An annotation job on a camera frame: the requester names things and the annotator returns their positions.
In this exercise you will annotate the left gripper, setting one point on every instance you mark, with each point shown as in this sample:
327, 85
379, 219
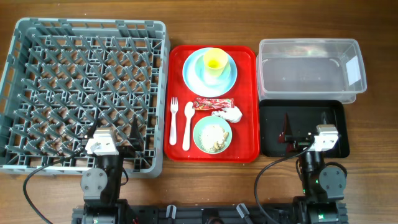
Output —
136, 143

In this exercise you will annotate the light blue plate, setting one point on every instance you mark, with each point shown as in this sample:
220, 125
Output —
198, 87

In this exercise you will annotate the light green small plate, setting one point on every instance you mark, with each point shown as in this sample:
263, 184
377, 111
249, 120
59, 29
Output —
206, 78

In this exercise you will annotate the grey plastic dishwasher rack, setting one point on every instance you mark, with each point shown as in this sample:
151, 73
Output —
61, 74

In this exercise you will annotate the red snack wrapper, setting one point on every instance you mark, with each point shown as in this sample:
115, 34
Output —
213, 103

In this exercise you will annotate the red plastic tray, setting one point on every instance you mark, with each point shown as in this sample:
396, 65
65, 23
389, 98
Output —
244, 147

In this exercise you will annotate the white plastic spoon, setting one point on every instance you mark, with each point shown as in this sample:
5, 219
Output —
189, 111

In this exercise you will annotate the clear plastic bin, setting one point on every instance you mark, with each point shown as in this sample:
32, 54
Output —
310, 69

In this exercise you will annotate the black plastic tray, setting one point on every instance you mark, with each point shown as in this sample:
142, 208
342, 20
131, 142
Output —
304, 117

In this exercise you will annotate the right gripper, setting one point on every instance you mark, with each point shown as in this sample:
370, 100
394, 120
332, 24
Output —
298, 144

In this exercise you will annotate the rice and peanut leftovers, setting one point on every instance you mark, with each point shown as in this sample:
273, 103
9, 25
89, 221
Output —
213, 138

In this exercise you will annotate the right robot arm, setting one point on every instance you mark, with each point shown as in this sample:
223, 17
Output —
323, 182

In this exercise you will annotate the yellow plastic cup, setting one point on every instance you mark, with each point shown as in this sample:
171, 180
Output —
215, 61

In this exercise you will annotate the light green bowl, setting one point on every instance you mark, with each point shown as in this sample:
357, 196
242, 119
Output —
208, 120

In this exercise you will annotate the white tissue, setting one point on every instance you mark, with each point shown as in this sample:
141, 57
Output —
233, 115

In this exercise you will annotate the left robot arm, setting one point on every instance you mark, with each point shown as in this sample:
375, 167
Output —
101, 184

